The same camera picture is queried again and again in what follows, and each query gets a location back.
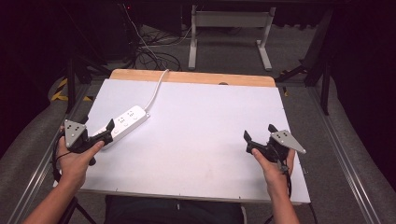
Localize person's right hand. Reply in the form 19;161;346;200
250;147;296;195

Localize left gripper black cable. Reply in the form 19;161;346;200
50;129;73;185

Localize grey metal desk frame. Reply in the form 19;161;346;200
187;4;277;72

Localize person's dark pants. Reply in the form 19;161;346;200
104;194;246;224

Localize black metal stand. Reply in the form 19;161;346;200
275;6;335;117

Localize thin white floor cable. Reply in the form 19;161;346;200
121;3;193;71

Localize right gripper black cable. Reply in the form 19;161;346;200
264;152;319;224

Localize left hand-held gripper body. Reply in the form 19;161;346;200
63;118;114;166

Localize white power strip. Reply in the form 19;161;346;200
92;105;151;149

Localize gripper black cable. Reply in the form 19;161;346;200
50;129;73;185
264;152;319;224

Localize yellow black hazard tape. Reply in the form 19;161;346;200
50;77;94;103

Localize person's left hand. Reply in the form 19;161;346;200
55;128;106;189

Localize white power strip cable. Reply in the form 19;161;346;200
144;68;170;112

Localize tangle of black floor cables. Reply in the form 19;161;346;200
133;26;191;73

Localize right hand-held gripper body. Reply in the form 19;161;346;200
246;129;307;166

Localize black tripod stand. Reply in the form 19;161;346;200
64;52;110;115

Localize aluminium floor rail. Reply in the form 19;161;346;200
306;83;385;224
6;82;92;224

